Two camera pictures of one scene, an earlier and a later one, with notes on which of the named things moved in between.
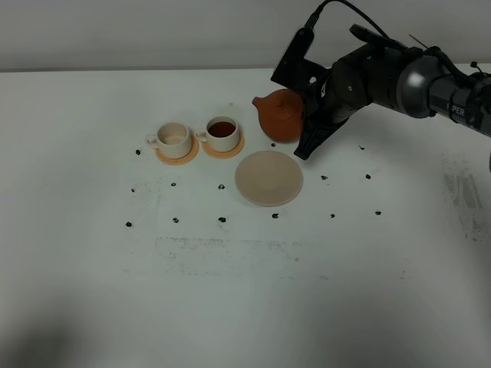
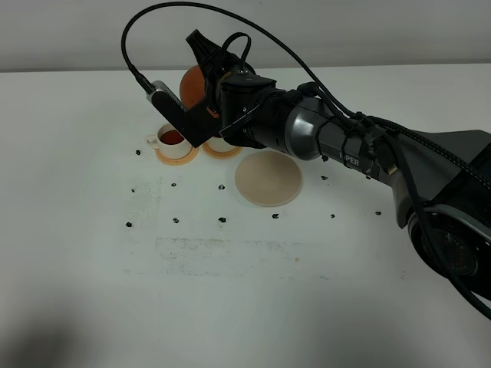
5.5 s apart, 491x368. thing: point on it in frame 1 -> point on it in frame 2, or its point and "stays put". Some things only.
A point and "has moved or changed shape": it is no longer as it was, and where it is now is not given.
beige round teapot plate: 268,179 stays put
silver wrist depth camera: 304,37 -> 159,86
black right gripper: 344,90 -> 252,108
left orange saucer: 166,159 stays put
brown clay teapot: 281,115 has moved or changed shape
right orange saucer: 225,154 stays put
